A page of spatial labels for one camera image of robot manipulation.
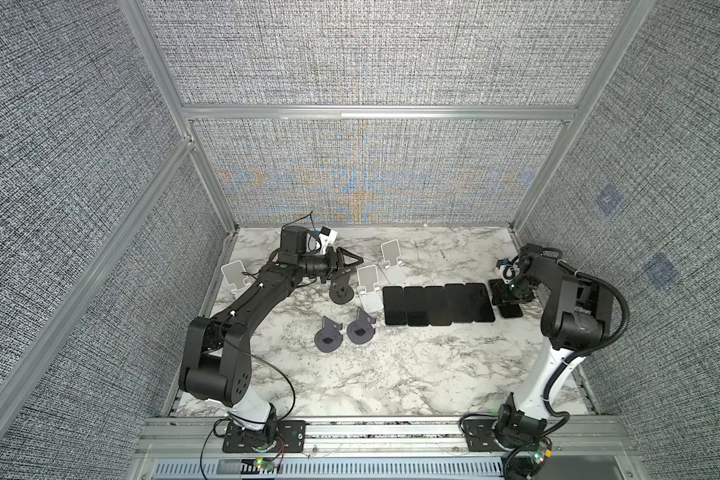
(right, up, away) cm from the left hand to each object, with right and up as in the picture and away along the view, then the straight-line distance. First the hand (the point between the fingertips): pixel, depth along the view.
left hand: (359, 265), depth 80 cm
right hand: (+50, -12, +19) cm, 55 cm away
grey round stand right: (+1, -19, +6) cm, 20 cm away
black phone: (+12, -14, +18) cm, 25 cm away
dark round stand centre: (-6, -9, +15) cm, 18 cm away
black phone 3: (+33, -13, +18) cm, 39 cm away
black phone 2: (+19, -14, +20) cm, 31 cm away
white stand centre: (+4, -10, +16) cm, 20 cm away
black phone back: (+46, -14, +13) cm, 50 cm away
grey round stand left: (-8, -21, +5) cm, 23 cm away
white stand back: (+11, -1, +21) cm, 24 cm away
